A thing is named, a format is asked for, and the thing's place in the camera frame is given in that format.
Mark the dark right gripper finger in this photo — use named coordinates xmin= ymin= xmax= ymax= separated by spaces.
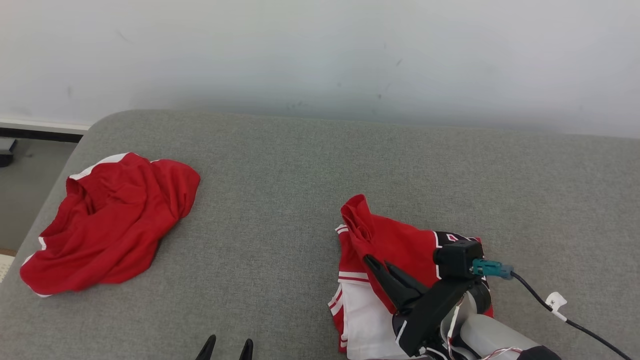
xmin=384 ymin=261 xmax=431 ymax=307
xmin=362 ymin=254 xmax=412 ymax=316

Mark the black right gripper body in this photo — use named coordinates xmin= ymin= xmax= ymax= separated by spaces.
xmin=392 ymin=278 xmax=477 ymax=357

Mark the red jersey black lettering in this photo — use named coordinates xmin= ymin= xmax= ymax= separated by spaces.
xmin=328 ymin=194 xmax=494 ymax=360

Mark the red shorts white stripe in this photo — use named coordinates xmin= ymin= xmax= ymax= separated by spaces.
xmin=20 ymin=152 xmax=201 ymax=297

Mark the grey fabric sofa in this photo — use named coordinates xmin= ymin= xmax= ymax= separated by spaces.
xmin=0 ymin=109 xmax=640 ymax=360

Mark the black floor object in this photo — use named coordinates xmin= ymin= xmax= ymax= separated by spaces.
xmin=0 ymin=137 xmax=17 ymax=168

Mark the black cable teal connector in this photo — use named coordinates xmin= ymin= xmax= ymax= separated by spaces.
xmin=471 ymin=258 xmax=635 ymax=360

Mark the white cable tag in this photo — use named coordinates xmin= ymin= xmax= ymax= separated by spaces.
xmin=545 ymin=291 xmax=569 ymax=322

